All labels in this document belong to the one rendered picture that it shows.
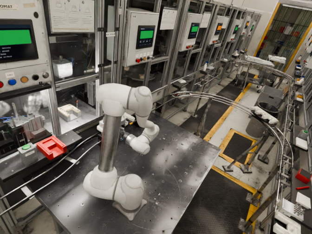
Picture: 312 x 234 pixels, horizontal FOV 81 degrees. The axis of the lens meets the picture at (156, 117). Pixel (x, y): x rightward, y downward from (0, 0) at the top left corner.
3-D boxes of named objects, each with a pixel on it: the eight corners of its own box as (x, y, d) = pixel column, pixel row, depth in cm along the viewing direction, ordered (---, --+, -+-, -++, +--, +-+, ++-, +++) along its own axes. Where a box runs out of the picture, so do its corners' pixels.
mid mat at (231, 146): (248, 172, 274) (249, 172, 273) (214, 153, 296) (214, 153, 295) (258, 141, 347) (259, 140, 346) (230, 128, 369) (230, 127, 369)
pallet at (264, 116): (247, 112, 263) (250, 106, 257) (253, 111, 269) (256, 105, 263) (268, 127, 236) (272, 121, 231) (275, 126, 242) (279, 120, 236)
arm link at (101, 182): (112, 206, 117) (78, 199, 117) (118, 190, 133) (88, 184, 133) (131, 88, 97) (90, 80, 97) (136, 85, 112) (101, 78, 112)
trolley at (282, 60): (273, 88, 630) (289, 61, 577) (256, 83, 647) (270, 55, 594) (272, 81, 696) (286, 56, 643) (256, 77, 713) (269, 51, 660)
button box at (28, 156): (26, 166, 116) (22, 152, 109) (19, 159, 119) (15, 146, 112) (39, 159, 122) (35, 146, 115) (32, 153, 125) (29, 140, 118)
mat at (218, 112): (204, 146, 306) (204, 146, 306) (174, 130, 330) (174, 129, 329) (258, 75, 736) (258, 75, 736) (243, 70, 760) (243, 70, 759)
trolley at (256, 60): (233, 86, 578) (246, 55, 525) (232, 80, 624) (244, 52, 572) (262, 94, 564) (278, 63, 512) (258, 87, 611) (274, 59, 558)
